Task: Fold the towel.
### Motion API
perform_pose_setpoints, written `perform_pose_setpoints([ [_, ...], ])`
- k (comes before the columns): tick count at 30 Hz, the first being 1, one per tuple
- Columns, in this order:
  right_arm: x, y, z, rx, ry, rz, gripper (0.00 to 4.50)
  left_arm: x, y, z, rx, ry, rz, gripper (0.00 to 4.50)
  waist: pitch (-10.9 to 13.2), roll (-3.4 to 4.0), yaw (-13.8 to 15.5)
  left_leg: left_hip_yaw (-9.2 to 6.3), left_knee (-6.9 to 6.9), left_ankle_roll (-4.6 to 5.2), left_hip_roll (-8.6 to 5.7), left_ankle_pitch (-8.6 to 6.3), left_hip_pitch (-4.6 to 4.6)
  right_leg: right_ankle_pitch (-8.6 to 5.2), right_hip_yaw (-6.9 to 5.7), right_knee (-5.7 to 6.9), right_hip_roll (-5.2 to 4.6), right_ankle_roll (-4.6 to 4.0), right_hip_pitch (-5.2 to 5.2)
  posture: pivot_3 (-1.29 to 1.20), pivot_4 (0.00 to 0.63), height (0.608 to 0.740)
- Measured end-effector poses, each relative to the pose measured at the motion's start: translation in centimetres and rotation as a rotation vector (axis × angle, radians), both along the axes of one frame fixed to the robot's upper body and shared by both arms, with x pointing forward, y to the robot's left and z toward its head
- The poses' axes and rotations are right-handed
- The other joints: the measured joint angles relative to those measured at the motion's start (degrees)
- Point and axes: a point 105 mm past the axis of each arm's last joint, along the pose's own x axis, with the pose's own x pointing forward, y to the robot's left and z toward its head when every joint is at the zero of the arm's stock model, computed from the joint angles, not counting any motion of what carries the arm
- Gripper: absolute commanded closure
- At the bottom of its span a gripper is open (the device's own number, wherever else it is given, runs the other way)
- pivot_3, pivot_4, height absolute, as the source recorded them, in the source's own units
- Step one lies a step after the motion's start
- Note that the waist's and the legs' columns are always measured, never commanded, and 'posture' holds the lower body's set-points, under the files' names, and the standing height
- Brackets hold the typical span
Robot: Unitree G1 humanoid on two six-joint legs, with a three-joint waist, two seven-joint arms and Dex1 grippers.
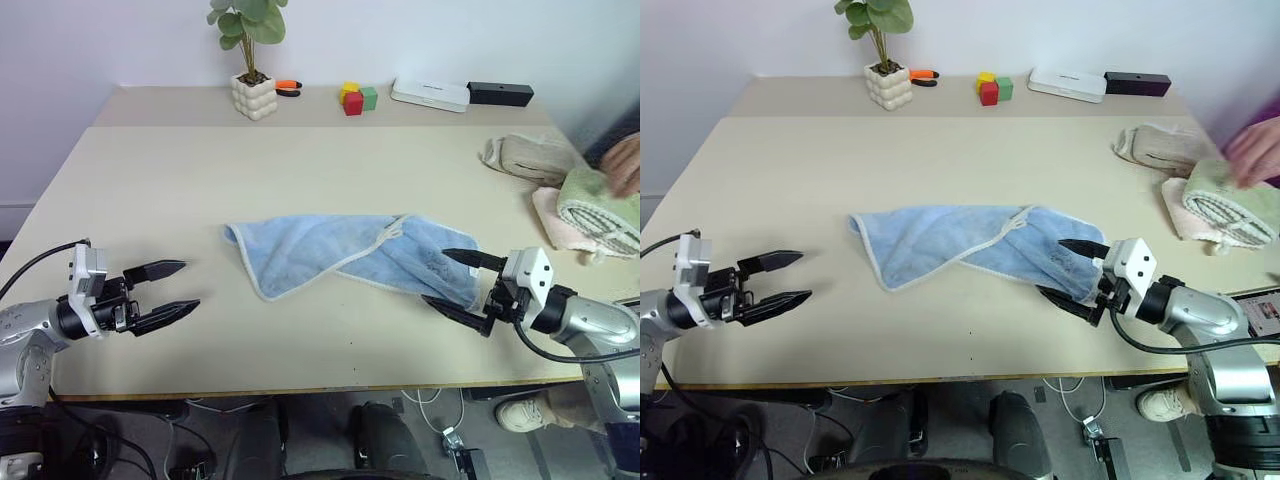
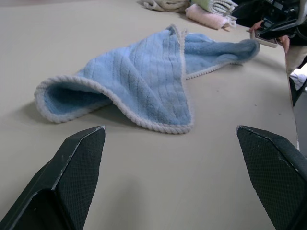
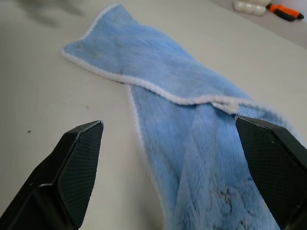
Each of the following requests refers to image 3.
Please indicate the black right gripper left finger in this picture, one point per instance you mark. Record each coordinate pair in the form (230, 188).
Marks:
(64, 172)

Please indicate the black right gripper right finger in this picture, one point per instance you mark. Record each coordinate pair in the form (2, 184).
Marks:
(278, 167)

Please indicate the light blue fluffy towel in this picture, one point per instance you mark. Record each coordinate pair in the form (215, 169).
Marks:
(172, 119)

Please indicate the orange and black tool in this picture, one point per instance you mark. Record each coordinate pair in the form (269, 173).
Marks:
(285, 12)

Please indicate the white bumpy plastic tray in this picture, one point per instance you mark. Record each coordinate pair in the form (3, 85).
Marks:
(249, 6)

